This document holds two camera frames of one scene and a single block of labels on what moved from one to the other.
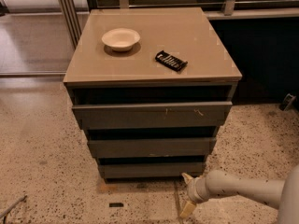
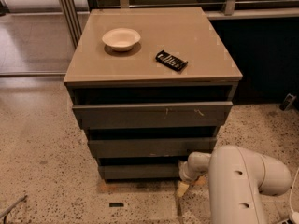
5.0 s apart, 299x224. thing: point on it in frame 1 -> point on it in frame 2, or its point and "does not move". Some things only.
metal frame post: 68,7 does not move
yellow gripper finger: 188,210 -> 181,189
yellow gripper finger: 187,177 -> 181,166
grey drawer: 150,147 does not move
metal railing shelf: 223,2 does not move
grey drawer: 150,170 does not move
